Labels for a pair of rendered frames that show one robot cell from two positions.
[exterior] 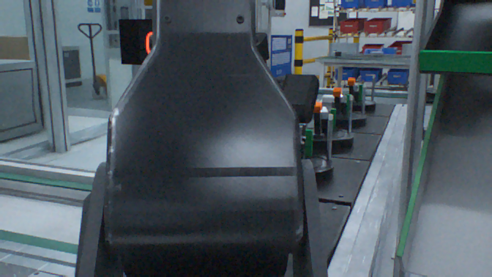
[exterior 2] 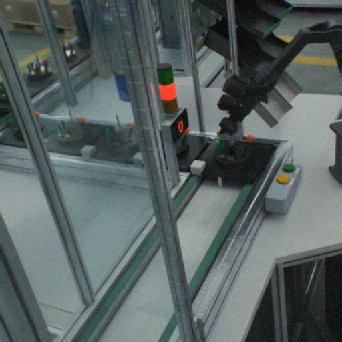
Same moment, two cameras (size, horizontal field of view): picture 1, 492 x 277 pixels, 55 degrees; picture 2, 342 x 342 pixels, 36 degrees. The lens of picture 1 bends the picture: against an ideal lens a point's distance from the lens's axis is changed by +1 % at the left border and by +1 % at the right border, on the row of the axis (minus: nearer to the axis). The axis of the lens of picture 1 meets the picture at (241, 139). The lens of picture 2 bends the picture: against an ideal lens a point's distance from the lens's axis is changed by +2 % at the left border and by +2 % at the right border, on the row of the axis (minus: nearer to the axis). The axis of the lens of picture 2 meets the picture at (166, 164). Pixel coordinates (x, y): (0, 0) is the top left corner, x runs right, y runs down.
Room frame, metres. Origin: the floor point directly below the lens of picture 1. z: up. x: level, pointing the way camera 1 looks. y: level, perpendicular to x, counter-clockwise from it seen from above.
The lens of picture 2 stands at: (0.53, 1.63, 2.04)
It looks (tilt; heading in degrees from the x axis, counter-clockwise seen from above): 33 degrees down; 281
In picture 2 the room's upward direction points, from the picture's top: 10 degrees counter-clockwise
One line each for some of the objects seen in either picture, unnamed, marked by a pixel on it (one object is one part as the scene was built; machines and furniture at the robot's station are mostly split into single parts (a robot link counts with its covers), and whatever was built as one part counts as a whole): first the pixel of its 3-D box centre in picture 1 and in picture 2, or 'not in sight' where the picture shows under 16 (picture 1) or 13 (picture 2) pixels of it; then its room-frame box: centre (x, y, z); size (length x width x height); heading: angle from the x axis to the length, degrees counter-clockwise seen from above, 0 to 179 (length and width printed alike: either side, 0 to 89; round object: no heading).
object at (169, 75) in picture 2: not in sight; (165, 75); (0.77, 0.13, 1.38); 0.05 x 0.05 x 0.05
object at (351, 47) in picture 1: (344, 50); not in sight; (6.15, -1.30, 0.90); 0.40 x 0.30 x 0.17; 153
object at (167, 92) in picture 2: not in sight; (167, 89); (0.77, 0.13, 1.33); 0.05 x 0.05 x 0.05
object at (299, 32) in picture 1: (331, 59); not in sight; (8.93, -1.67, 0.58); 3.40 x 0.20 x 1.15; 151
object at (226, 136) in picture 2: not in sight; (227, 129); (0.60, -0.01, 1.09); 0.08 x 0.04 x 0.07; 159
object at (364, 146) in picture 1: (323, 123); not in sight; (1.06, -0.19, 1.01); 0.24 x 0.24 x 0.13; 69
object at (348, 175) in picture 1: (296, 149); (169, 139); (0.83, -0.10, 1.01); 0.24 x 0.24 x 0.13; 69
